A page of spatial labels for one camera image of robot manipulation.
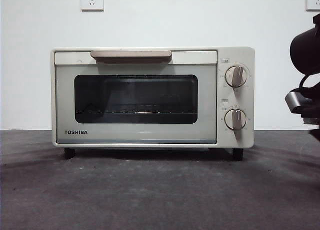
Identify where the glass oven door beige handle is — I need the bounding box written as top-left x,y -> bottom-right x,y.
54,49 -> 218,145

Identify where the beige oven timer knob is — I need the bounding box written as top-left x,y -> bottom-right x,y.
223,108 -> 248,131

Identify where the cream Toshiba toaster oven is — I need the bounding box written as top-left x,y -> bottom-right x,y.
51,46 -> 256,162

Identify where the beige oven temperature knob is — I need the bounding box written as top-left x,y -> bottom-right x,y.
224,65 -> 249,89

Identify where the metal wire oven rack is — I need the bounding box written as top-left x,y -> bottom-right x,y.
75,110 -> 196,115

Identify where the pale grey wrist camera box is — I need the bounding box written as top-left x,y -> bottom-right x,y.
284,88 -> 314,115

